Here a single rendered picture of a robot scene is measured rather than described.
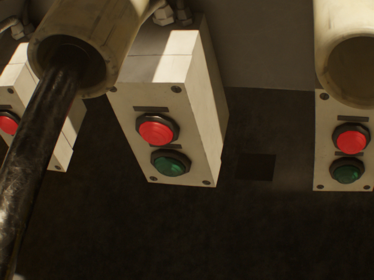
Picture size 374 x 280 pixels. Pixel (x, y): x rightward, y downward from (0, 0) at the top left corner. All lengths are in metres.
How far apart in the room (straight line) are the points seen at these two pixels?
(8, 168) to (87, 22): 0.09
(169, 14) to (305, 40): 0.13
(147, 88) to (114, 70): 0.12
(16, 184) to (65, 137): 0.33
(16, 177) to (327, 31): 0.17
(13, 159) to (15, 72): 0.24
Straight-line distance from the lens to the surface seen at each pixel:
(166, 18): 0.43
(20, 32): 0.52
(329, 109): 0.38
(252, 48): 0.47
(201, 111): 0.43
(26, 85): 0.48
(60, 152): 0.55
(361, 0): 0.25
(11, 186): 0.23
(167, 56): 0.40
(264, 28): 0.45
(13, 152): 0.24
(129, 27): 0.29
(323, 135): 0.41
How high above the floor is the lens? 1.03
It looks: 50 degrees down
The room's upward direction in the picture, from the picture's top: 19 degrees counter-clockwise
